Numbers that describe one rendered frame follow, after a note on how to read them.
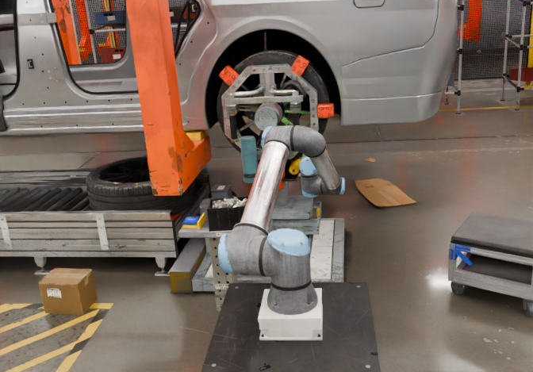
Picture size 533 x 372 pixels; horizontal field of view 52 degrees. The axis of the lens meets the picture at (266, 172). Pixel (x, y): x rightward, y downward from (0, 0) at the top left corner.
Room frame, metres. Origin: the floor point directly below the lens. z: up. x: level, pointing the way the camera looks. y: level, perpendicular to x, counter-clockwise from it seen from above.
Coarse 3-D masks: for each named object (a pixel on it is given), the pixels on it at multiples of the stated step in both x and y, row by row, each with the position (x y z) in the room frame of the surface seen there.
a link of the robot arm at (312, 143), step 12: (300, 132) 2.30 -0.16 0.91; (312, 132) 2.32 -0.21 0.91; (300, 144) 2.28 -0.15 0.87; (312, 144) 2.29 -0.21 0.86; (324, 144) 2.34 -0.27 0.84; (312, 156) 2.33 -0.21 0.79; (324, 156) 2.40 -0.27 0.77; (324, 168) 2.47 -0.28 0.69; (324, 180) 2.58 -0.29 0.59; (336, 180) 2.61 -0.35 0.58; (324, 192) 2.71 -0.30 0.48; (336, 192) 2.68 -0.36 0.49
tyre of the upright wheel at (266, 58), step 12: (252, 60) 3.15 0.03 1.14; (264, 60) 3.13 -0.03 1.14; (276, 60) 3.12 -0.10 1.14; (288, 60) 3.11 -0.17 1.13; (240, 72) 3.16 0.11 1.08; (312, 72) 3.10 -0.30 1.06; (312, 84) 3.09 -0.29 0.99; (324, 84) 3.21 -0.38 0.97; (324, 96) 3.08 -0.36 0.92; (324, 120) 3.08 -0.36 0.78; (300, 156) 3.11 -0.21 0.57
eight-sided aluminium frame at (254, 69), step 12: (252, 72) 3.06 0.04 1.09; (264, 72) 3.05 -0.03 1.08; (276, 72) 3.04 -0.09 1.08; (288, 72) 3.03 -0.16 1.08; (240, 84) 3.08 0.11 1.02; (312, 96) 3.01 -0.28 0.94; (312, 108) 3.01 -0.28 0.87; (228, 120) 3.09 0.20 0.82; (312, 120) 3.01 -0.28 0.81; (228, 132) 3.09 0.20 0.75; (288, 156) 3.03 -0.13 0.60
